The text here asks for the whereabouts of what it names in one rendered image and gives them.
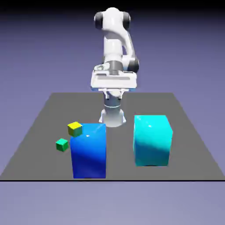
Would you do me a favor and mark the small yellow cube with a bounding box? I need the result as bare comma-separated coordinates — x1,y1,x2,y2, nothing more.
67,121,83,137

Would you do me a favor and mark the large cyan box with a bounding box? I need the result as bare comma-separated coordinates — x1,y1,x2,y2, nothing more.
133,115,174,167

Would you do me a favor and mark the large blue box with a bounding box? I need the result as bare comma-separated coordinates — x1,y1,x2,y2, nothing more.
69,123,107,179

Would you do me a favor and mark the small green cube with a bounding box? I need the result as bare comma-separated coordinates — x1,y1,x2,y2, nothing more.
55,138,69,152

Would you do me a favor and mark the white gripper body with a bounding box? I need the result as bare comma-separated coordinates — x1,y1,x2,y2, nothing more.
90,69,138,92

